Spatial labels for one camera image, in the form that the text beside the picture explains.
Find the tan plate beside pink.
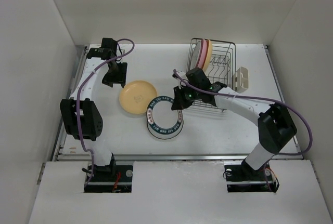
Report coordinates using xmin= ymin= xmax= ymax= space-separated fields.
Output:
xmin=201 ymin=39 xmax=213 ymax=72

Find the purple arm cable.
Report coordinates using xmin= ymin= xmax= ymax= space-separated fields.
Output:
xmin=172 ymin=69 xmax=313 ymax=192
xmin=77 ymin=38 xmax=136 ymax=191

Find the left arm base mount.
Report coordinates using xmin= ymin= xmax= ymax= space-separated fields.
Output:
xmin=84 ymin=165 xmax=133 ymax=193

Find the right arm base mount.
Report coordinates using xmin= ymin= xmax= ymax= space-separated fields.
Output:
xmin=223 ymin=164 xmax=280 ymax=193

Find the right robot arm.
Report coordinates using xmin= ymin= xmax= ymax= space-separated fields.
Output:
xmin=171 ymin=68 xmax=297 ymax=179

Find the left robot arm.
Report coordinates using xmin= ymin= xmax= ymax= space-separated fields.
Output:
xmin=60 ymin=38 xmax=127 ymax=181

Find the white patterned plate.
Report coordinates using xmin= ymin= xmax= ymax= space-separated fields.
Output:
xmin=188 ymin=41 xmax=202 ymax=70

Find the orange plate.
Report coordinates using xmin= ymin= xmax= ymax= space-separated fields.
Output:
xmin=119 ymin=80 xmax=158 ymax=114

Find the aluminium frame rail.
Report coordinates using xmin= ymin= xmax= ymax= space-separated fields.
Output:
xmin=49 ymin=44 xmax=305 ymax=162

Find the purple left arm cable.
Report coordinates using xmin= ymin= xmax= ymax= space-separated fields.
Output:
xmin=77 ymin=38 xmax=136 ymax=191

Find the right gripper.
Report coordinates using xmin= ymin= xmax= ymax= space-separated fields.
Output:
xmin=171 ymin=84 xmax=200 ymax=110

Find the grey rimmed plate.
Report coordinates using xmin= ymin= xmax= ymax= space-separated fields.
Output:
xmin=147 ymin=117 xmax=184 ymax=140

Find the green rimmed lettered plate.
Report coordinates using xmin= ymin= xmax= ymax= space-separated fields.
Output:
xmin=146 ymin=96 xmax=183 ymax=120

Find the wire dish rack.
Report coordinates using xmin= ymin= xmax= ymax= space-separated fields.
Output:
xmin=186 ymin=38 xmax=236 ymax=112

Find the white cutlery holder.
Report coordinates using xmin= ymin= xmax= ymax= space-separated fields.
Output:
xmin=233 ymin=67 xmax=249 ymax=93

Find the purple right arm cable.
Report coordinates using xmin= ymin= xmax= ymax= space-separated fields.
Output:
xmin=172 ymin=69 xmax=313 ymax=192

